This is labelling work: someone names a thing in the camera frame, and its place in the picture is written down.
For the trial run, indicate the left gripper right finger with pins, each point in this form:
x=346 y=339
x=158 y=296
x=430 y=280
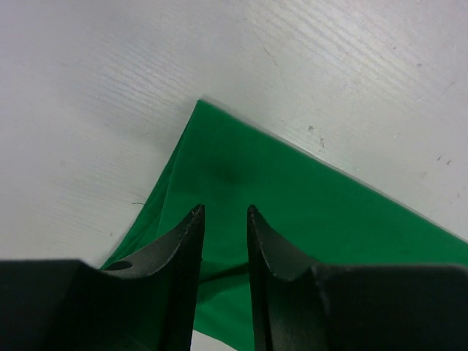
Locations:
x=300 y=303

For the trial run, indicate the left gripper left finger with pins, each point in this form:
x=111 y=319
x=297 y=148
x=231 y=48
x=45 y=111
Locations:
x=144 y=301

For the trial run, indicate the green t shirt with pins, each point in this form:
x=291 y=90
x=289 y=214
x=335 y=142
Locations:
x=227 y=165

